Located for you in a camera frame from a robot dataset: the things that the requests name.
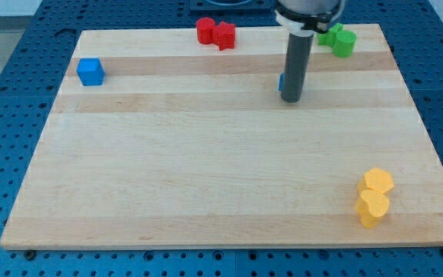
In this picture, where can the red star block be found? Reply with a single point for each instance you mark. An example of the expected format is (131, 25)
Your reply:
(224, 35)

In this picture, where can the red cylinder block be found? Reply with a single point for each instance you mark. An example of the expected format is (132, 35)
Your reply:
(204, 28)

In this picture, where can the yellow hexagon block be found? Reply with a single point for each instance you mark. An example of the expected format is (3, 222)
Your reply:
(376, 179)

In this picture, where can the yellow heart block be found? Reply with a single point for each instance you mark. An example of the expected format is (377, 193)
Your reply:
(371, 206)

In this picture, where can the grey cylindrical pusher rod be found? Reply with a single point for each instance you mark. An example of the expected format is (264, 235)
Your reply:
(296, 62)

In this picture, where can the blue cube block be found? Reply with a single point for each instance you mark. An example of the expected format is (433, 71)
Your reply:
(90, 71)

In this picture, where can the wooden board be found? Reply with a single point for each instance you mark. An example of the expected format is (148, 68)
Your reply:
(185, 146)

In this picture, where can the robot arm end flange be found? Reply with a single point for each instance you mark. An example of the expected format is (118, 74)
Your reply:
(304, 18)

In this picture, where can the green star block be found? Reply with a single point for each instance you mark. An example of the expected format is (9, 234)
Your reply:
(328, 38)

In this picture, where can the green cylinder block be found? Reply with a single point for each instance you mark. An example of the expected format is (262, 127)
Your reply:
(344, 44)

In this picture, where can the blue triangle block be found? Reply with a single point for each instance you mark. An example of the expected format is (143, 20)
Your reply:
(280, 82)

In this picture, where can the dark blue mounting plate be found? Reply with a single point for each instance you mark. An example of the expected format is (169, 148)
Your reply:
(199, 6)

